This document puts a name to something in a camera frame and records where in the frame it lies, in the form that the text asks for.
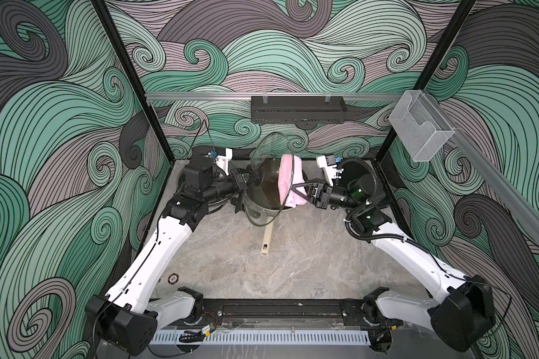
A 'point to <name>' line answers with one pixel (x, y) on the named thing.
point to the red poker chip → (173, 278)
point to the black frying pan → (212, 207)
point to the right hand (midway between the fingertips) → (290, 192)
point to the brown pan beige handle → (265, 245)
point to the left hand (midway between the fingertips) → (256, 172)
